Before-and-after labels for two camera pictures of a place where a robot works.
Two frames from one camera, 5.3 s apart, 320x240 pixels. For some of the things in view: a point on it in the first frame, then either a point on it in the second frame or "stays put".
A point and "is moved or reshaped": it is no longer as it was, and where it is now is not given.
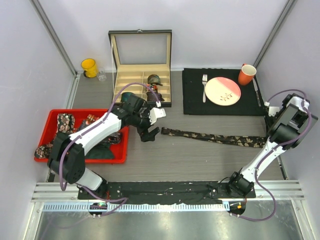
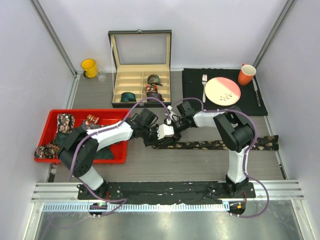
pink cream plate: x=222 y=91 stays put
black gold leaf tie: x=257 y=142 is moved or reshaped
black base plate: x=171 y=192 stays put
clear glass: x=101 y=75 stays put
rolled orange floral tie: x=153 y=88 stays put
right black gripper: x=268 y=122 -> x=177 y=136
